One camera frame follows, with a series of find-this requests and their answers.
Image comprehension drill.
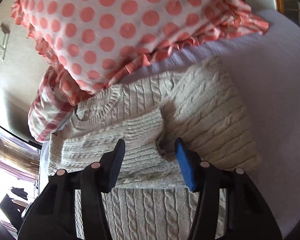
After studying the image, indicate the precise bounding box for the black window frame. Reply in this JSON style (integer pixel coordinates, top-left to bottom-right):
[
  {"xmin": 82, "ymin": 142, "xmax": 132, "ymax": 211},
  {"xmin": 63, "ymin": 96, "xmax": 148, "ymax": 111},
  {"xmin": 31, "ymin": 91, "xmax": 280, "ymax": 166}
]
[{"xmin": 0, "ymin": 126, "xmax": 42, "ymax": 150}]

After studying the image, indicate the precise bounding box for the lavender bed sheet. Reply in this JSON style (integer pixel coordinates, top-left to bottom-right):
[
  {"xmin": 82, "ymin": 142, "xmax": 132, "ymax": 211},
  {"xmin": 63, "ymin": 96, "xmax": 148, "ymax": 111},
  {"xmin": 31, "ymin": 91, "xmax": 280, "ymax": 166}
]
[{"xmin": 103, "ymin": 10, "xmax": 300, "ymax": 239}]

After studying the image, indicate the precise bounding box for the white wall socket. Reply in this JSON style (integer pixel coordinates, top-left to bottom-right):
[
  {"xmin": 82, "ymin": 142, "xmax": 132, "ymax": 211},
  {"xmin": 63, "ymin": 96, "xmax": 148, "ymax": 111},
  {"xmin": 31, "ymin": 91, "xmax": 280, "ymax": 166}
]
[{"xmin": 0, "ymin": 23, "xmax": 10, "ymax": 61}]

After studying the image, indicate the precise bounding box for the pink polka dot pillow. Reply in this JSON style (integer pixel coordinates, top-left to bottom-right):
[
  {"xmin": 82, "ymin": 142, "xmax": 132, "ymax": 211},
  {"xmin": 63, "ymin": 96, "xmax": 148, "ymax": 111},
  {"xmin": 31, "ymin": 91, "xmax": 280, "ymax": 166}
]
[{"xmin": 11, "ymin": 0, "xmax": 269, "ymax": 105}]

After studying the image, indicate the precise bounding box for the red white checked bolster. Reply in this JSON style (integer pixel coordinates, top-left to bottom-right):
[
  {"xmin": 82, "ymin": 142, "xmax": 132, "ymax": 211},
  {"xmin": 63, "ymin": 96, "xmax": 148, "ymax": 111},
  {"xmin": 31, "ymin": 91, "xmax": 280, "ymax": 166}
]
[{"xmin": 27, "ymin": 66, "xmax": 78, "ymax": 142}]

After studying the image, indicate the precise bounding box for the beige cable-knit sweater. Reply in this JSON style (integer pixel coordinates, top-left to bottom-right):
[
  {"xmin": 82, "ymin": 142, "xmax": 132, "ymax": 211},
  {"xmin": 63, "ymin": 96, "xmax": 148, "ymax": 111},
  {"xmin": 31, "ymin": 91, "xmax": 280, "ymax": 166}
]
[{"xmin": 48, "ymin": 58, "xmax": 260, "ymax": 239}]

